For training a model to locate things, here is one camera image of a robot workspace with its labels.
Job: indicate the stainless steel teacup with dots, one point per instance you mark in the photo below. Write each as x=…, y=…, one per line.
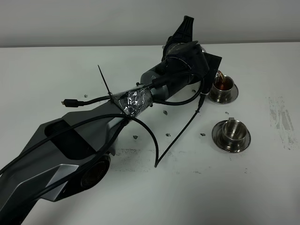
x=223, y=82
x=234, y=131

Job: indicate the far stainless steel teacup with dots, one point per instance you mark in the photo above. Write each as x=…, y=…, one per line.
x=223, y=82

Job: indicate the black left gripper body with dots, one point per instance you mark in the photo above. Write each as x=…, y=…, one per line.
x=190, y=53

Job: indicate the near stainless steel saucer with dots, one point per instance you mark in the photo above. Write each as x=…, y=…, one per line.
x=225, y=146

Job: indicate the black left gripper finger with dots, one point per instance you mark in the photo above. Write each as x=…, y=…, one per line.
x=184, y=33

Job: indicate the stainless steel saucer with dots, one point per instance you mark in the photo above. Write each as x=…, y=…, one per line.
x=222, y=97
x=225, y=146

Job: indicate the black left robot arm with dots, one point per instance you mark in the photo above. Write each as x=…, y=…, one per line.
x=72, y=154

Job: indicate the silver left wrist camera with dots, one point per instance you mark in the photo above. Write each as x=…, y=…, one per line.
x=213, y=63

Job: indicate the far stainless steel saucer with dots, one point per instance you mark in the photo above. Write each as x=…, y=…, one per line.
x=222, y=97

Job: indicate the black cable tie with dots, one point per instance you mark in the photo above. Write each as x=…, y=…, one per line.
x=105, y=83

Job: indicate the near stainless steel teacup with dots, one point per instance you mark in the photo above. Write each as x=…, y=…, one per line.
x=234, y=131

